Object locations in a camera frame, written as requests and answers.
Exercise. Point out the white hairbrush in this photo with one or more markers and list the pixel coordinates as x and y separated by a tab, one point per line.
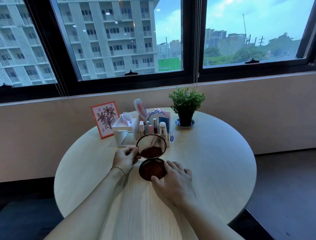
126	117

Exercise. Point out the grey apartment building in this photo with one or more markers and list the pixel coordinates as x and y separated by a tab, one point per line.
108	37

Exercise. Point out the person's right forearm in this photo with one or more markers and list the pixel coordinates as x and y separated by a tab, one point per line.
205	222

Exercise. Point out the blue patterned saucer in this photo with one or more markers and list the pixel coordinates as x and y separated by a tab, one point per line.
177	123

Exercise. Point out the person's left thumb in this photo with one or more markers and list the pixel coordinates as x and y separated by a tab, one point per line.
136	158

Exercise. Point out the blue round coaster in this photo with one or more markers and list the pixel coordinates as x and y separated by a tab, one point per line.
172	138

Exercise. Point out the blue card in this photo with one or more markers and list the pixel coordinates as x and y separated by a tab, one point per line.
163	120

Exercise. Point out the white lotion bottle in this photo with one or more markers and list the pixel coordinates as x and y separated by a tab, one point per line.
163	129

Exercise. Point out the white storage box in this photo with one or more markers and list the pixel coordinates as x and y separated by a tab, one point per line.
123	136

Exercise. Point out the orange framed flower drawing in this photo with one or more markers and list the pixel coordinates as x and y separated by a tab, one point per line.
105	118

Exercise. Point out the white cosmetics organizer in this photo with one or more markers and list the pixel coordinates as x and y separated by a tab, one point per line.
167	138

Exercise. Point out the pink lip balm tube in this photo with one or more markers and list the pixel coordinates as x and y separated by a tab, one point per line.
150	129

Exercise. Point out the person's right hand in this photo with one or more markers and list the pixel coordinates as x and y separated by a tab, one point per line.
176	184

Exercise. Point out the brown round compact mirror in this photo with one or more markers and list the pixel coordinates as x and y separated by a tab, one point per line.
151	170

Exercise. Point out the green potted plant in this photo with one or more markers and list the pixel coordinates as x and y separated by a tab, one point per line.
186	103

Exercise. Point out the white cosmetic tube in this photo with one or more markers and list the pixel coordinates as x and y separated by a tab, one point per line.
141	128

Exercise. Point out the dark lipstick tube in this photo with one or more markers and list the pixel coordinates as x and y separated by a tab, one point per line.
155	124

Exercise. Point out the round blue white hand mirror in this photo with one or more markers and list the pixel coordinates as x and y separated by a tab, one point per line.
156	114

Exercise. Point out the black window frame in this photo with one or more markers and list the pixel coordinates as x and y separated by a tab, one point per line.
192	37

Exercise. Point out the person's right thumb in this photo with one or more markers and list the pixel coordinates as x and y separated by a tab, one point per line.
156	181

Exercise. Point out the person's left forearm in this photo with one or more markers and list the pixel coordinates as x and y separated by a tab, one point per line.
98	205

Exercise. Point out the person's left hand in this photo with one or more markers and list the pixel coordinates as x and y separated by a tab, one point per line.
122	158

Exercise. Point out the light blue cosmetic tube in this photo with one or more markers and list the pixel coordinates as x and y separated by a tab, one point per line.
147	126

